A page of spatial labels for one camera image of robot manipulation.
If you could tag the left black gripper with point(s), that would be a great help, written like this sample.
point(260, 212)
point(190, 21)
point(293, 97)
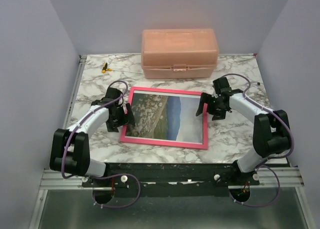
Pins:
point(113, 125)

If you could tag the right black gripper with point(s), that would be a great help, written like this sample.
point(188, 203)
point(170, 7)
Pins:
point(205, 98)

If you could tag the pink wooden picture frame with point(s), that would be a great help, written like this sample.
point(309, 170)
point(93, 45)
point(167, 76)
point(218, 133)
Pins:
point(162, 142)

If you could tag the landscape photo print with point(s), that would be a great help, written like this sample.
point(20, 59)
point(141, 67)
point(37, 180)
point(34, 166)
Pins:
point(167, 116)

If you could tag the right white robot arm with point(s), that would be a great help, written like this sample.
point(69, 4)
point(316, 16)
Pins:
point(271, 130)

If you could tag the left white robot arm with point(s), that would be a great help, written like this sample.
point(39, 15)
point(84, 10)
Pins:
point(70, 152)

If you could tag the yellow black screwdriver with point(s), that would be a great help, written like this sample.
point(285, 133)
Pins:
point(105, 69)

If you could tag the pink translucent plastic toolbox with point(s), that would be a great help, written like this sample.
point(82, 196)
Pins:
point(179, 53)

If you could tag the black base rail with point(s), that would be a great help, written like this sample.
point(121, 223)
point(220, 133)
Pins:
point(130, 180)

